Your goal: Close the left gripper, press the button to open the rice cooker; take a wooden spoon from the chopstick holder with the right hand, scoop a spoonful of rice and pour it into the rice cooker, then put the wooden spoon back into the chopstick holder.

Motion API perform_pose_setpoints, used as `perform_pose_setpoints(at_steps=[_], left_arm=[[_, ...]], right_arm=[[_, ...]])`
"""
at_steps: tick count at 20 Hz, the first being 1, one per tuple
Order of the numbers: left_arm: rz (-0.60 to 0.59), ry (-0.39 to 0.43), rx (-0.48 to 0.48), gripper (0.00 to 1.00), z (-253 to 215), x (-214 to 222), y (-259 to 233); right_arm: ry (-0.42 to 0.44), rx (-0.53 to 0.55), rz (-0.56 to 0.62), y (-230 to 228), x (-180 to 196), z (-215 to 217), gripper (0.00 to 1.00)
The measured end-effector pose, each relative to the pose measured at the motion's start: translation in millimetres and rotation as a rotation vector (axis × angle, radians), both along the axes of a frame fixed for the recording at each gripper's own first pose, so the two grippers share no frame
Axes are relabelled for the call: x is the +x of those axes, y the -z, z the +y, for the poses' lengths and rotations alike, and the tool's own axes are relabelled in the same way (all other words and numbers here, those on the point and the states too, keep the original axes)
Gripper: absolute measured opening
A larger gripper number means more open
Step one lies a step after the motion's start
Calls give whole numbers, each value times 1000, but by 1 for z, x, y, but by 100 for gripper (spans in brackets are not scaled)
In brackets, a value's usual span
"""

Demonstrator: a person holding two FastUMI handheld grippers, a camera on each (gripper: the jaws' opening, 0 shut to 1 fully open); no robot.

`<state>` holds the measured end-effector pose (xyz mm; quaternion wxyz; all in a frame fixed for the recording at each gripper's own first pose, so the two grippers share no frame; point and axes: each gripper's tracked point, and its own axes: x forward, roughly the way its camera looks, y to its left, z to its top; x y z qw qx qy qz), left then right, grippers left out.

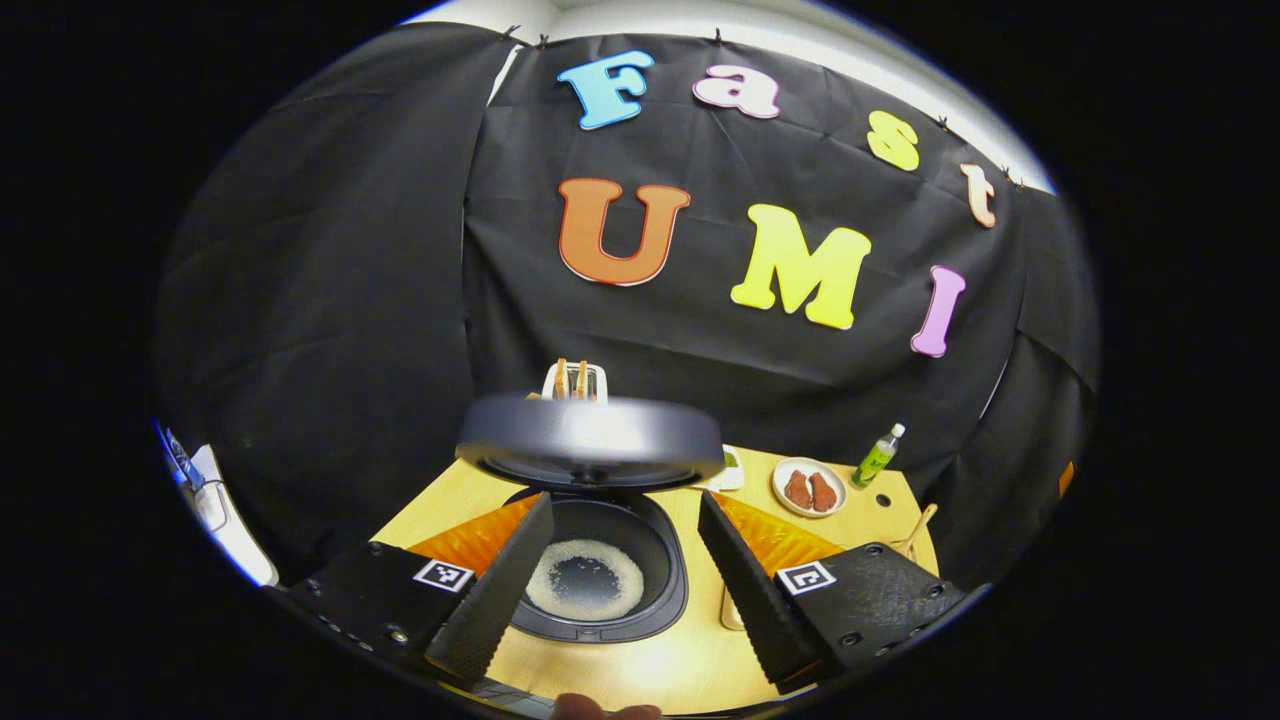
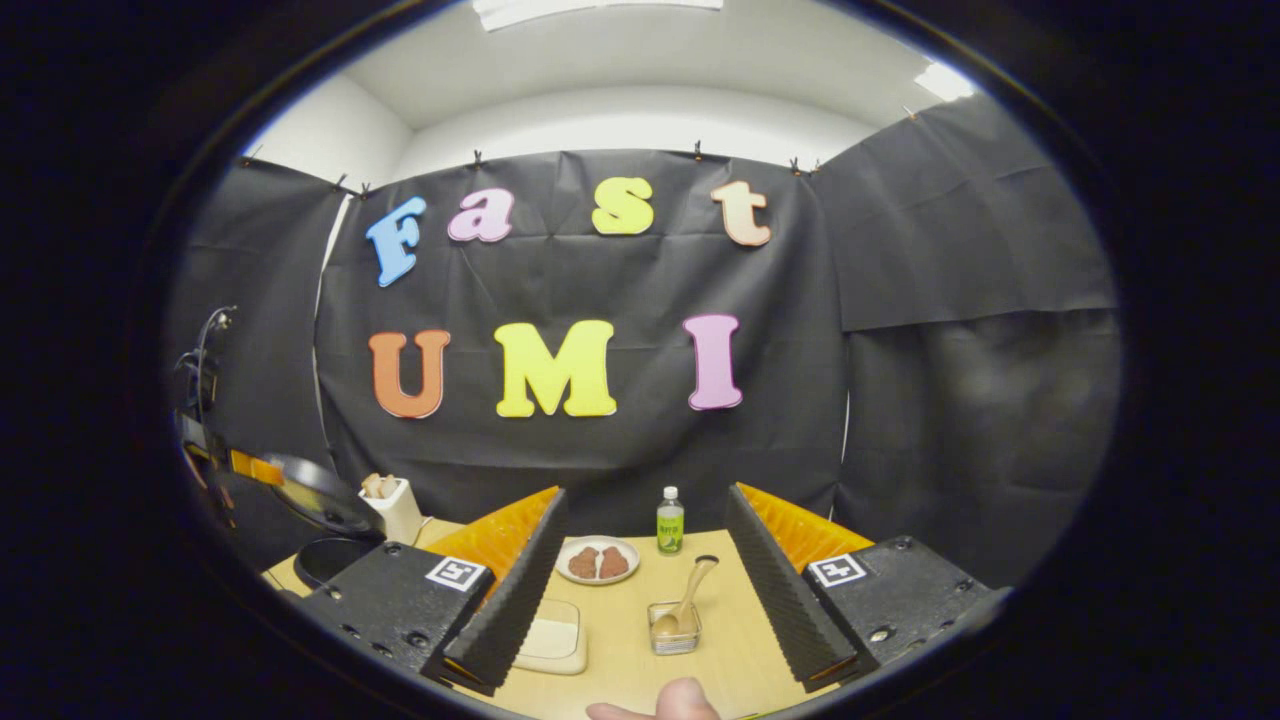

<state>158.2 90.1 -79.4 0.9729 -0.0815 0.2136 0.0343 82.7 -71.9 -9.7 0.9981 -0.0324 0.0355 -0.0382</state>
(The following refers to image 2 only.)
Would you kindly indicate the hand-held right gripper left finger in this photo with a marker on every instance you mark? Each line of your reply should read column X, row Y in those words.
column 510, row 610

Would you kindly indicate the green drink bottle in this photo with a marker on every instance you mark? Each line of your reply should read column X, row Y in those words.
column 670, row 525

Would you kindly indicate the white toaster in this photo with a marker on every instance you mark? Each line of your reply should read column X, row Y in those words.
column 405, row 515

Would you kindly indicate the small ceiling light panel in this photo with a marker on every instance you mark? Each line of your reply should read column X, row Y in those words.
column 945, row 82

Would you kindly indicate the black rice cooker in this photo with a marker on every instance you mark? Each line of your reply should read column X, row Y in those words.
column 320, row 495

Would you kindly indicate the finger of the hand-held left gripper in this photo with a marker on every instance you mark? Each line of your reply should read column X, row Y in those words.
column 258, row 468

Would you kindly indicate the large ceiling light panel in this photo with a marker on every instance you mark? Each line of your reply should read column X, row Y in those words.
column 590, row 9

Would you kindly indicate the toast slice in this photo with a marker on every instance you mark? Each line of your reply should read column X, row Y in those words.
column 389, row 486
column 371, row 487

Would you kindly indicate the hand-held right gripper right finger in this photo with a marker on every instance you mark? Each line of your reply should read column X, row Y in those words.
column 775, row 600

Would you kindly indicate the cream rice container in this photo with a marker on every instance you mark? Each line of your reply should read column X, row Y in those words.
column 550, row 637

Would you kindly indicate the wooden spoon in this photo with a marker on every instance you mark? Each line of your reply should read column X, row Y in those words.
column 690, row 590

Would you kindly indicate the brown meat piece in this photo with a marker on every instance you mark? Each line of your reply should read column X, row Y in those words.
column 614, row 562
column 583, row 563

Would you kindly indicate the black backdrop cloth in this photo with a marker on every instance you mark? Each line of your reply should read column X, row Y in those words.
column 650, row 420

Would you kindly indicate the round white plate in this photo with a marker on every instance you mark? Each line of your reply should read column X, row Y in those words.
column 598, row 542

